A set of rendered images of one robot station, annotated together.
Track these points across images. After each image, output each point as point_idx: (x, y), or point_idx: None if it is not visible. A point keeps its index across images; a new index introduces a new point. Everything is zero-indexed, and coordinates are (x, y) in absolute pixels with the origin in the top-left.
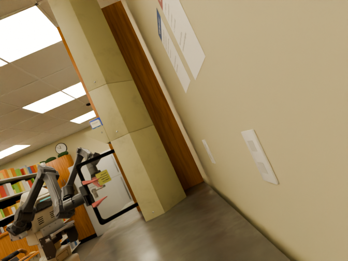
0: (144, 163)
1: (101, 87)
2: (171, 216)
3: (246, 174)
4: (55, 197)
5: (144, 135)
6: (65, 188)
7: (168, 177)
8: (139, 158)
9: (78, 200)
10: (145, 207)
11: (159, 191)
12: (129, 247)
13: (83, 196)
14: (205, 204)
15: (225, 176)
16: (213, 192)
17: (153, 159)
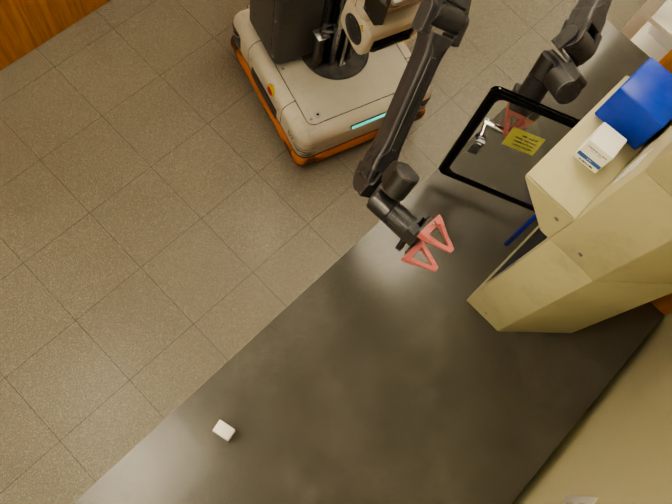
0: (554, 304)
1: None
2: (477, 374)
3: None
4: (386, 137)
5: (627, 288)
6: (399, 182)
7: (575, 319)
8: (554, 299)
9: (393, 230)
10: (483, 301)
11: (526, 322)
12: (373, 366)
13: (402, 239)
14: (507, 452)
15: None
16: (567, 427)
17: (583, 306)
